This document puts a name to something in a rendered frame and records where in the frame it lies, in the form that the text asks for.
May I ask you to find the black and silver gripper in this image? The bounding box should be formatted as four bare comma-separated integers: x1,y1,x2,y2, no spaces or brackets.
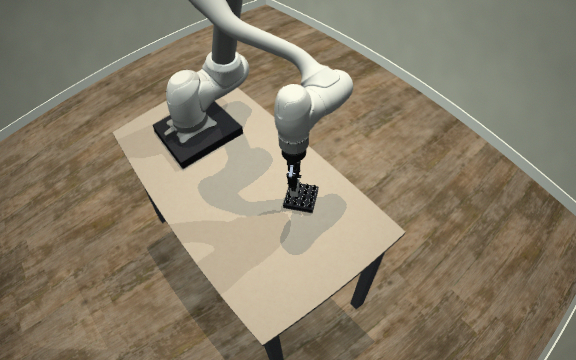
281,150,306,197

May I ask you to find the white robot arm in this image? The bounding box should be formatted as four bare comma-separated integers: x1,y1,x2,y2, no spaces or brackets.
164,0,353,154

